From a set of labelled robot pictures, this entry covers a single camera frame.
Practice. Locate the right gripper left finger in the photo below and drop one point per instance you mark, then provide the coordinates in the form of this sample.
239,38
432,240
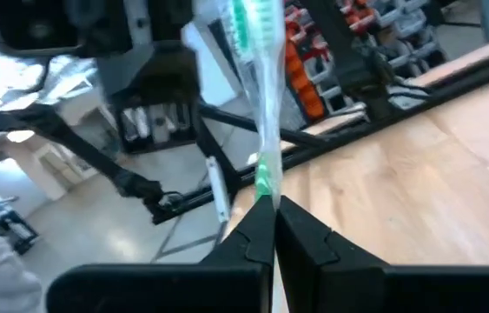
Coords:
253,243

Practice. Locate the person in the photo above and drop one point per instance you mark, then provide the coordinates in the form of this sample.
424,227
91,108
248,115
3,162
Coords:
1,278

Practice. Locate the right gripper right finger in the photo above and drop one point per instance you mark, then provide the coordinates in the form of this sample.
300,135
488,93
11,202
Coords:
313,269

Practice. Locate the black floor cart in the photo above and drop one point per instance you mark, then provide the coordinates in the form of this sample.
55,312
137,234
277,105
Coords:
14,230

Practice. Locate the green toothbrush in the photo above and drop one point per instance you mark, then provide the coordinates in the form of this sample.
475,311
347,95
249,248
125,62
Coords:
263,178

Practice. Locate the white bracket strip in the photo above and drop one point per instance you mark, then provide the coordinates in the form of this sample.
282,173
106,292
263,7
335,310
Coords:
219,191

